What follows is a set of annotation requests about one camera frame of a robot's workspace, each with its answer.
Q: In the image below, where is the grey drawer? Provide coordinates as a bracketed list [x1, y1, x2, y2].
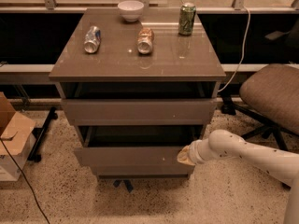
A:
[62, 99, 216, 126]
[74, 125, 202, 167]

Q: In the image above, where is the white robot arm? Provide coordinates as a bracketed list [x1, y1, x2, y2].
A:
[177, 130, 299, 224]

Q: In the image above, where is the grey top drawer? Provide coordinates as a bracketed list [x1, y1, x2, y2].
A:
[62, 99, 216, 126]

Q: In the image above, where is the grey drawer cabinet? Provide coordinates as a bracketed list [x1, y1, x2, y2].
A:
[50, 8, 225, 179]

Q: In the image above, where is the blue tape cross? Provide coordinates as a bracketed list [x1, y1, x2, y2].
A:
[113, 179, 134, 193]

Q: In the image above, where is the brown office chair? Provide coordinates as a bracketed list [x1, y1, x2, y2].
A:
[221, 63, 299, 151]

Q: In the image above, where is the crushed orange silver can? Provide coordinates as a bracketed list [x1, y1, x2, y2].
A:
[137, 28, 154, 54]

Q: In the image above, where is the green soda can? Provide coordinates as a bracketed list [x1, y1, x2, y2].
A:
[178, 3, 196, 35]

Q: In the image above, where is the black metal stand leg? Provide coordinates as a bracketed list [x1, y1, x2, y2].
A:
[28, 106, 58, 162]

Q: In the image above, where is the crushed blue silver can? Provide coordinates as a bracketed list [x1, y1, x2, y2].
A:
[84, 26, 101, 54]

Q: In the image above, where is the white ceramic bowl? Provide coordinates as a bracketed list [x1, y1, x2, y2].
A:
[118, 0, 144, 21]

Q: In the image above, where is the cardboard box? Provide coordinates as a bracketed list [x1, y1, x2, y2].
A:
[0, 92, 36, 181]

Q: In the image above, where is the white hanging cable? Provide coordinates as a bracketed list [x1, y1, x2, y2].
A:
[171, 0, 252, 94]

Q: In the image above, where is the black floor cable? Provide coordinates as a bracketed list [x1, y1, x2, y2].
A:
[0, 138, 51, 224]

